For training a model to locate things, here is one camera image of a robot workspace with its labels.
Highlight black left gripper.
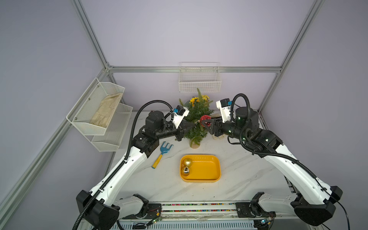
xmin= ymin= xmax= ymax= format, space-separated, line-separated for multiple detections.
xmin=156 ymin=121 xmax=194 ymax=142

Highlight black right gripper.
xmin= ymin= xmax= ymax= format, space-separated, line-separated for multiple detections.
xmin=203 ymin=116 xmax=250 ymax=143

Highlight red lattice ball ornament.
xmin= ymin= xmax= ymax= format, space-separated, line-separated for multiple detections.
xmin=200 ymin=115 xmax=212 ymax=127

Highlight matte gold ball ornament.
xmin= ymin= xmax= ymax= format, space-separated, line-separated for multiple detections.
xmin=183 ymin=158 xmax=193 ymax=167

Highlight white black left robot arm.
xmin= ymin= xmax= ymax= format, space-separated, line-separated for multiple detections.
xmin=73 ymin=105 xmax=194 ymax=230

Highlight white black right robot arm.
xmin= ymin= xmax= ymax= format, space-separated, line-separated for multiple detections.
xmin=200 ymin=106 xmax=343 ymax=226

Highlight small green christmas tree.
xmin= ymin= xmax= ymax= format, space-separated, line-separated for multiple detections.
xmin=179 ymin=88 xmax=214 ymax=149

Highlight yellow purple flower bouquet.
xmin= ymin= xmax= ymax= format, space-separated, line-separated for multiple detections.
xmin=189 ymin=95 xmax=210 ymax=107

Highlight blue yellow toy rake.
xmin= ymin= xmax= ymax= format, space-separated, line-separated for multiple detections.
xmin=151 ymin=141 xmax=173 ymax=169

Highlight yellow plastic tray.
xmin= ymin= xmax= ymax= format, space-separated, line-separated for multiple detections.
xmin=179 ymin=154 xmax=221 ymax=183

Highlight cream glove in shelf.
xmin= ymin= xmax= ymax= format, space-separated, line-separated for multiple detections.
xmin=90 ymin=93 xmax=123 ymax=128

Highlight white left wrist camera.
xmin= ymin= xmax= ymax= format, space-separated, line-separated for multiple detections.
xmin=172 ymin=105 xmax=189 ymax=129

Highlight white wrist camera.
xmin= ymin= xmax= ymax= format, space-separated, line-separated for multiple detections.
xmin=216 ymin=98 xmax=232 ymax=123
xmin=172 ymin=105 xmax=189 ymax=129

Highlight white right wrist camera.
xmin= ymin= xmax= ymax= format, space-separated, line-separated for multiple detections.
xmin=216 ymin=98 xmax=232 ymax=123

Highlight white wire wall basket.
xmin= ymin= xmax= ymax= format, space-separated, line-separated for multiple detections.
xmin=179 ymin=62 xmax=222 ymax=93

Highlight white mesh wall shelf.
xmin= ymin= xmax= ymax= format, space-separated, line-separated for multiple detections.
xmin=66 ymin=78 xmax=133 ymax=152

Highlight aluminium rail with pebbles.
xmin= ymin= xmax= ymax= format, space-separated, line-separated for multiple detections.
xmin=114 ymin=201 xmax=259 ymax=222

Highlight aluminium frame bars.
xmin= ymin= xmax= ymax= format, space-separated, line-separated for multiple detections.
xmin=1 ymin=1 xmax=324 ymax=229

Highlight black corrugated left cable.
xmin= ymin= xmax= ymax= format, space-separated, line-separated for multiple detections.
xmin=71 ymin=100 xmax=174 ymax=230

